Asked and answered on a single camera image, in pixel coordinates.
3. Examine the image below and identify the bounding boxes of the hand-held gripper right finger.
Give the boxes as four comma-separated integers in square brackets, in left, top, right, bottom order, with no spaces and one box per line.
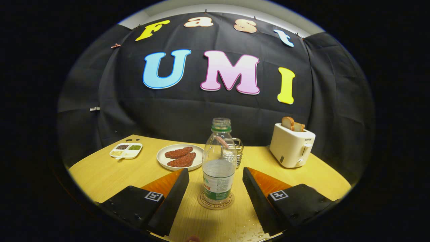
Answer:
[242,167,340,237]

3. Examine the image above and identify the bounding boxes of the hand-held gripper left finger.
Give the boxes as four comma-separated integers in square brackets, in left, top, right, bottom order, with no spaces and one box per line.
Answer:
[96,168,190,237]

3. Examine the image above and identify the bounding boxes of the round wooden coaster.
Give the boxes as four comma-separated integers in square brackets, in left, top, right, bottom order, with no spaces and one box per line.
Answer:
[197,190,234,210]

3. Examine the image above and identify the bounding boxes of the clear plastic juice bottle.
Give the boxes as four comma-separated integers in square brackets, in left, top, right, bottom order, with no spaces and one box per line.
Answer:
[202,118,238,204]

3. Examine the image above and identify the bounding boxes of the white round plate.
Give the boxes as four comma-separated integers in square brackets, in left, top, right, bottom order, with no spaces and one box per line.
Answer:
[157,144,205,171]

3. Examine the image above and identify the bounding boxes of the brown meat piece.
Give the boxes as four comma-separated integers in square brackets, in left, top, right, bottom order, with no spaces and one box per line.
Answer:
[164,147,194,159]
[167,152,197,168]

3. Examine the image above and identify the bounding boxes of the white toaster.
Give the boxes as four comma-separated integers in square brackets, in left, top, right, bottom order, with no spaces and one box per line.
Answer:
[269,123,316,168]

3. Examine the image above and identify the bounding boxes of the wooden table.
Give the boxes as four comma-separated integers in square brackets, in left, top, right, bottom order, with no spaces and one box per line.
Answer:
[67,134,352,242]

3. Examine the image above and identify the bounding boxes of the white divided tray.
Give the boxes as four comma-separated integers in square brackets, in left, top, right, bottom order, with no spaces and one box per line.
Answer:
[110,143,143,160]

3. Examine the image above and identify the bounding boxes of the black backdrop cloth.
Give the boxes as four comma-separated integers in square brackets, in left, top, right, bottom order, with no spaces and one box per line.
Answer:
[57,13,375,175]

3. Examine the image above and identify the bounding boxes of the metal wire basket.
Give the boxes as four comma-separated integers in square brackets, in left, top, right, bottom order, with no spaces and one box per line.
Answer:
[223,137,244,169]

